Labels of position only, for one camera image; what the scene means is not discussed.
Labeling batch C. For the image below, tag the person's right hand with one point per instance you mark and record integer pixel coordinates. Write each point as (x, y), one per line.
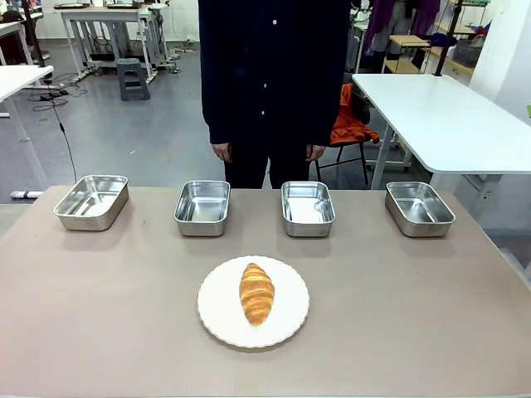
(222, 151)

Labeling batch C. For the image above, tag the person's left hand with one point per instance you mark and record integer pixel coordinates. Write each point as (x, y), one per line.
(316, 151)

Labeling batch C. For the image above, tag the person's right forearm navy sleeve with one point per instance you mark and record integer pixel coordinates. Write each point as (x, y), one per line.
(217, 120)

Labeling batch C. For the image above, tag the person's left forearm navy sleeve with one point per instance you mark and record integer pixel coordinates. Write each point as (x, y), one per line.
(322, 120)

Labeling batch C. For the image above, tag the rectangular stainless steel container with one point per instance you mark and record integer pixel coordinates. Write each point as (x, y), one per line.
(203, 207)
(419, 209)
(93, 201)
(308, 209)

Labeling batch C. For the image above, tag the orange jacket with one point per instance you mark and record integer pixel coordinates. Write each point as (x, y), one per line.
(352, 124)

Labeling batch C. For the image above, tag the black metal chair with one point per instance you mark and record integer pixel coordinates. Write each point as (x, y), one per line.
(361, 159)

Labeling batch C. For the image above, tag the person in dark navy clothes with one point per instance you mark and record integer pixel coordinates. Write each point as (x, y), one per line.
(269, 74)

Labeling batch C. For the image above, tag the grey plastic step stool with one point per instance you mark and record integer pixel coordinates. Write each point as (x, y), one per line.
(132, 79)

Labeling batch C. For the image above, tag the large white desk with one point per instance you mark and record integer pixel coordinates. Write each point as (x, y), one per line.
(444, 116)

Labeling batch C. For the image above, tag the light wooden shelf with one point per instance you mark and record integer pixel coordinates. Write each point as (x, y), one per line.
(408, 41)

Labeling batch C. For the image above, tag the golden brown croissant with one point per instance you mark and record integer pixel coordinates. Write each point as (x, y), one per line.
(257, 294)

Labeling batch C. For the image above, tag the hanging purple clothes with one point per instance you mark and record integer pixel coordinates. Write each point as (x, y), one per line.
(386, 16)

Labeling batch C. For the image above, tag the white scalloped plate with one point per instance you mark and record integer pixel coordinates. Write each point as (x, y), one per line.
(220, 307)

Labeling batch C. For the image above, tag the grey metal workbench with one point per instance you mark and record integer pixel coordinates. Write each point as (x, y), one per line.
(108, 16)

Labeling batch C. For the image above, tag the grey storage basket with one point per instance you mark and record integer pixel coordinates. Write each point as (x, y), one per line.
(466, 54)

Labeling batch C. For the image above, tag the white desk with slim leg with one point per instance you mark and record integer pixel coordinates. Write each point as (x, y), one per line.
(16, 79)

